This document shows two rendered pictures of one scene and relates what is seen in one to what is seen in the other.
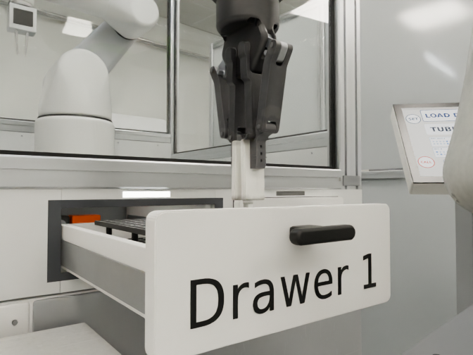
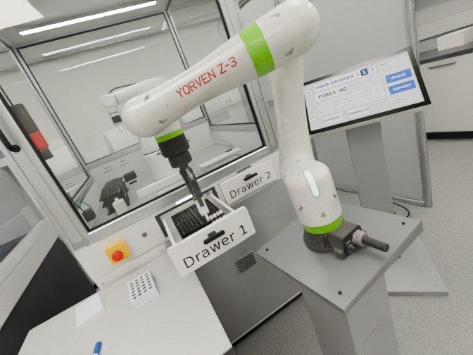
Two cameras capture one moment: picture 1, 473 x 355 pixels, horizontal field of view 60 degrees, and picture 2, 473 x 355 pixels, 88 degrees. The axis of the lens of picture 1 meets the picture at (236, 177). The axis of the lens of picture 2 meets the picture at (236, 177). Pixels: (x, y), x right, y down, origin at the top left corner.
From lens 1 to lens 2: 0.60 m
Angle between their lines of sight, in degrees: 27
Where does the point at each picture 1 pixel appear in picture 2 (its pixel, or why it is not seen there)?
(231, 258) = (191, 250)
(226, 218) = (186, 242)
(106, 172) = (167, 199)
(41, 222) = (155, 223)
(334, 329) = (282, 208)
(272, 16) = (185, 163)
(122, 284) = not seen: hidden behind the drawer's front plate
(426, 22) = not seen: outside the picture
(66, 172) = (155, 206)
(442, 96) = (355, 30)
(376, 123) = (321, 57)
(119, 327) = not seen: hidden behind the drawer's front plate
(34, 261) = (159, 234)
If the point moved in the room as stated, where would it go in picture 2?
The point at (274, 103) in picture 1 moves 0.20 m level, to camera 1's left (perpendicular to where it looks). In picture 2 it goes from (196, 191) to (148, 203)
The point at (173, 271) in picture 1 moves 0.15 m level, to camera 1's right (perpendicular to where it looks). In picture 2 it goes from (177, 260) to (220, 252)
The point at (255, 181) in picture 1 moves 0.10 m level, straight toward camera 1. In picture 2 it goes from (203, 209) to (193, 225)
